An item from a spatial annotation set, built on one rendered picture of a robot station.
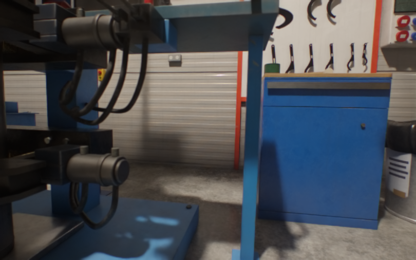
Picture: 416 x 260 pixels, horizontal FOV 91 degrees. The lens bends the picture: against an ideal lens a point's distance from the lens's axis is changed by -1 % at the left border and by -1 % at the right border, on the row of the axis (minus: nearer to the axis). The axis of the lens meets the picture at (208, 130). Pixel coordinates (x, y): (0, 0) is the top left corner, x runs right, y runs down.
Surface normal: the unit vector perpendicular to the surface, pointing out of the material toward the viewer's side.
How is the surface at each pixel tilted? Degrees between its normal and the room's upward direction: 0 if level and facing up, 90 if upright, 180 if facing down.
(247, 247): 90
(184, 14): 90
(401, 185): 93
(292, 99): 90
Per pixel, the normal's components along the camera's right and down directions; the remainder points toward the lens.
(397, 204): -1.00, 0.04
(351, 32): -0.16, 0.08
